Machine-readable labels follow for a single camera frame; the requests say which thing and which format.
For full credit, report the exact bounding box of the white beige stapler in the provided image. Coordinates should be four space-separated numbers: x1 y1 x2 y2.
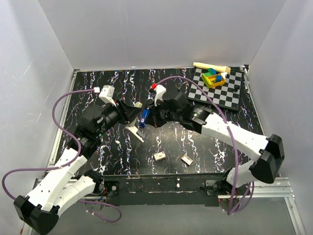
124 102 145 143

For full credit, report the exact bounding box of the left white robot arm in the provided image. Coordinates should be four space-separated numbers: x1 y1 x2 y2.
14 100 142 235

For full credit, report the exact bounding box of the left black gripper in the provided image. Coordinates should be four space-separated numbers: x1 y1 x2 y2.
95 98 141 137

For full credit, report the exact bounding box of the green toy block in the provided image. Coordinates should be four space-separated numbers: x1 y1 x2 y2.
204 68 217 77

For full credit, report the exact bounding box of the brown staple box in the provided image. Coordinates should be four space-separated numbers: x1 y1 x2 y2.
181 154 193 166

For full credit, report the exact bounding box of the checkered chess board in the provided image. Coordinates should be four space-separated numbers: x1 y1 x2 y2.
192 67 244 111

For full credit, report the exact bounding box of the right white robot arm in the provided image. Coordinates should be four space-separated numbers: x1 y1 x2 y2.
145 85 285 195

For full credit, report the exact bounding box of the blue black stapler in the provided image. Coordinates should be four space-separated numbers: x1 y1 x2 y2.
139 108 150 128

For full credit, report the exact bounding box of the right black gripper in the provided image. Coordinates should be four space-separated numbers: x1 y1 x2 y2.
144 98 181 128

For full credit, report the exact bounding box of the blue toy block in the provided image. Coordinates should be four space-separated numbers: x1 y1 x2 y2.
215 75 222 83

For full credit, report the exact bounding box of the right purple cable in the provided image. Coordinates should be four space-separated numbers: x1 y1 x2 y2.
156 75 255 215

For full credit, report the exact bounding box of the yellow toy tray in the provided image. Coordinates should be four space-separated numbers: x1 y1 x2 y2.
201 72 227 88

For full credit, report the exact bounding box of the beige wooden piece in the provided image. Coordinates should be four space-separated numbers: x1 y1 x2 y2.
193 62 231 74

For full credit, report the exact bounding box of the white staple box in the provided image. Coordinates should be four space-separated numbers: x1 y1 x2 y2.
154 151 166 162

